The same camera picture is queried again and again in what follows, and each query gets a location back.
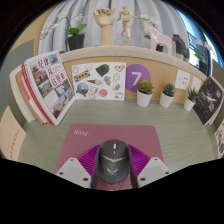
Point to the dark grey computer mouse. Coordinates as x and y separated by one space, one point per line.
113 163

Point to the wooden mannequin figure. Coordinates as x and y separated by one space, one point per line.
125 20

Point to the pink horse figurine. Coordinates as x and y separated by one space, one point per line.
160 41

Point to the purple round sign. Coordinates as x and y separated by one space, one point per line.
136 78

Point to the white wall socket panel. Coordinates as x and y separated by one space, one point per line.
182 80
196 84

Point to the cartoon sticker sheet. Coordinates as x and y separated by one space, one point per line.
100 81

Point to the window with dark frame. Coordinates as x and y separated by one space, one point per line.
195 30

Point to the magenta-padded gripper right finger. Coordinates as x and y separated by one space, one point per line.
153 170

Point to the wooden hand model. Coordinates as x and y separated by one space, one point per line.
106 26

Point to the red and white magazine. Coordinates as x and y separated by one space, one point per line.
50 86

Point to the cream desk ledge shelf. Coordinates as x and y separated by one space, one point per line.
100 51

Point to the black book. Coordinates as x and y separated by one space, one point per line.
208 101

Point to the plain white book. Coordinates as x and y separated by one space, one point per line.
18 93

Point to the beige paper card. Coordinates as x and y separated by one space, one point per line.
11 136

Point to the small succulent in white pot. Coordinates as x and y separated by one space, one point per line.
189 104
166 100
144 98

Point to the light grey curtain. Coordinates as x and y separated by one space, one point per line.
166 13

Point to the dark grey horse figurine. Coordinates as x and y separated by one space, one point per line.
180 45

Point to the pink mouse pad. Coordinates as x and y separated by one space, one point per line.
140 136

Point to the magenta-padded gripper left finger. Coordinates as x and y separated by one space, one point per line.
71 170

